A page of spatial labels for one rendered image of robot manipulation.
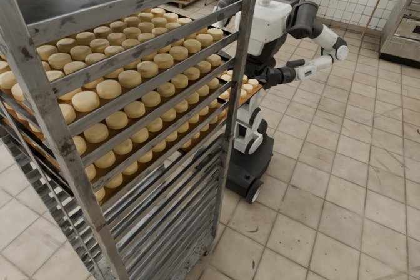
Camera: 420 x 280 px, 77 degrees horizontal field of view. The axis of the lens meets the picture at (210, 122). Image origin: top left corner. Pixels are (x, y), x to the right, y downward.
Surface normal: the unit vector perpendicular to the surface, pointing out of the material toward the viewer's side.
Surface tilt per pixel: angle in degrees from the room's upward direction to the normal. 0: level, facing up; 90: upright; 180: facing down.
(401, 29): 91
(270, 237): 0
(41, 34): 90
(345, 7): 90
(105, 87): 0
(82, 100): 0
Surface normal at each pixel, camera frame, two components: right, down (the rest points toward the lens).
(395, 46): -0.48, 0.56
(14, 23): 0.80, 0.43
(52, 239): 0.06, -0.74
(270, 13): -0.39, -0.15
